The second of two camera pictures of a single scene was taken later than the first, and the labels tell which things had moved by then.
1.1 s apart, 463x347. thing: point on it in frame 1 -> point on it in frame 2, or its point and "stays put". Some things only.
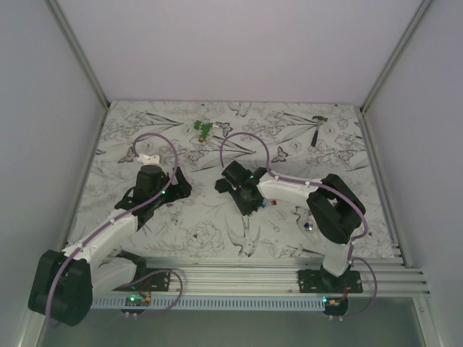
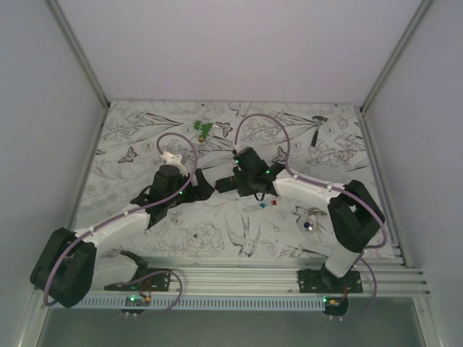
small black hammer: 315,137 stays put
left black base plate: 158,282 stays put
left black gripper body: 173,192 -> 188,194
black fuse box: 222,186 stays put
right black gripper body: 244,205 -> 245,186
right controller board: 336,306 stays put
